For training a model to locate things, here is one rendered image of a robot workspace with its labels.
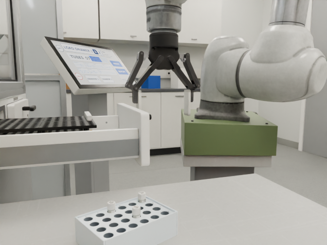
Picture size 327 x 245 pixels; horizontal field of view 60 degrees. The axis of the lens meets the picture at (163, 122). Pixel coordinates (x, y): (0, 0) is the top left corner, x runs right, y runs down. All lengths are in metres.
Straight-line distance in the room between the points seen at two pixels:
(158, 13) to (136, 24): 3.34
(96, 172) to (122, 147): 1.05
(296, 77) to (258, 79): 0.10
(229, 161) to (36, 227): 0.61
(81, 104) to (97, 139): 0.99
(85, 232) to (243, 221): 0.25
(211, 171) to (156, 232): 0.58
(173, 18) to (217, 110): 0.37
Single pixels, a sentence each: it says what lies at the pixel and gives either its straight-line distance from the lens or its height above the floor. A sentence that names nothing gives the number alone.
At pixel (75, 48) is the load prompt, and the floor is 1.16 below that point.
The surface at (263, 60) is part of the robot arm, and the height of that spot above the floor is 1.05.
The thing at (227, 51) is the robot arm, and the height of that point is 1.08.
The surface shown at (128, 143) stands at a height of 0.87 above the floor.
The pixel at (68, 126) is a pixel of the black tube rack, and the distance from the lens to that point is 0.60.
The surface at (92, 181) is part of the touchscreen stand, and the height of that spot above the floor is 0.45.
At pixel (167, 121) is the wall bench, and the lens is 3.79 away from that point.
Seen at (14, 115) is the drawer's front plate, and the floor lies 0.90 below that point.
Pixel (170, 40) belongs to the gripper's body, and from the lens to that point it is 0.73.
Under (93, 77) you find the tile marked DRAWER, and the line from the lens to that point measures 1.45.
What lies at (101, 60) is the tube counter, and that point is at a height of 1.11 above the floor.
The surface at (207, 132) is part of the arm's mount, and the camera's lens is 0.89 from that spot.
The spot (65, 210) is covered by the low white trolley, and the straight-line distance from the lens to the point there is 0.56.
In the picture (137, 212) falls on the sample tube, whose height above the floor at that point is 0.80.
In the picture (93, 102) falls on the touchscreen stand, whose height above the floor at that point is 0.88.
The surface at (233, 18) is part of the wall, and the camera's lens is 5.11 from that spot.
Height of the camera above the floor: 0.99
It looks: 8 degrees down
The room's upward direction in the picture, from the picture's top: straight up
